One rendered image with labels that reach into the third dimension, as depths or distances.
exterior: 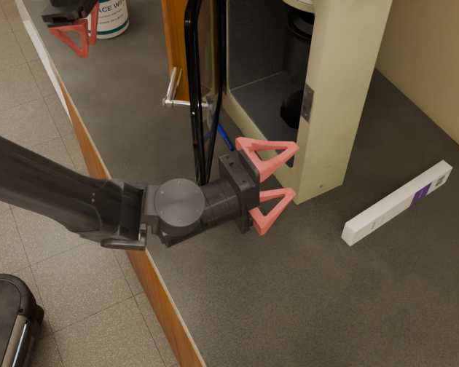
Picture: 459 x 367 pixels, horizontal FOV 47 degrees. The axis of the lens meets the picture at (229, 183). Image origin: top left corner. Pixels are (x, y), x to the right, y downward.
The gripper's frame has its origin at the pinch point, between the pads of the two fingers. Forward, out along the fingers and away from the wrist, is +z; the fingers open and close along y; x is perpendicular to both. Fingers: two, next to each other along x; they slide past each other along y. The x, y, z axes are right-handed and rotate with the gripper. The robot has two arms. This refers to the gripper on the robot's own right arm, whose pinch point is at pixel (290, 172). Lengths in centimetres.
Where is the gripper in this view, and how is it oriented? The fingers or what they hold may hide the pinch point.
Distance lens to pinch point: 73.0
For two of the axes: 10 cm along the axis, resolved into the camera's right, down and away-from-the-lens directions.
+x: -4.5, -6.7, 5.9
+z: 8.9, -3.7, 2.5
